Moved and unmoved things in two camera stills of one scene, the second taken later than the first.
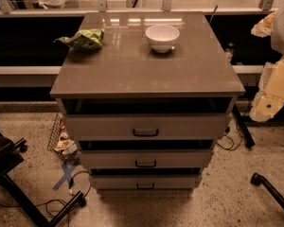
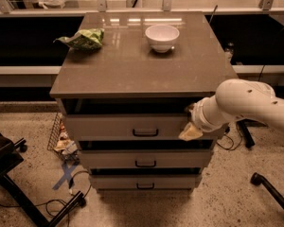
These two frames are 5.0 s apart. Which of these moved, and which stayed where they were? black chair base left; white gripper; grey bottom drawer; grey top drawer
Moved: white gripper
Stayed: black chair base left; grey bottom drawer; grey top drawer
